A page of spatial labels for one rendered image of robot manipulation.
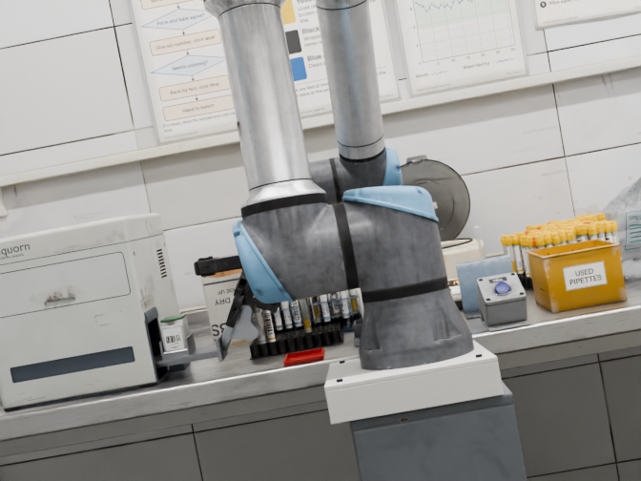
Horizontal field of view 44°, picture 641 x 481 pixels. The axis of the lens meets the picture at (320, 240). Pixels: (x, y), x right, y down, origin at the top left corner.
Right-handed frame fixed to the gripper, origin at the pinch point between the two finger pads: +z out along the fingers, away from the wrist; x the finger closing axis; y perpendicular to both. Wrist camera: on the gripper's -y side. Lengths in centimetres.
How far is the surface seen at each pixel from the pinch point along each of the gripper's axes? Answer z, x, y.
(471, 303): -20.8, 7.7, 40.5
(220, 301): -2.2, 25.0, -5.4
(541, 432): 8, 59, 78
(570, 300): -28, -2, 54
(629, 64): -84, 56, 65
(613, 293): -31, -3, 61
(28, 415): 21.3, -8.5, -26.6
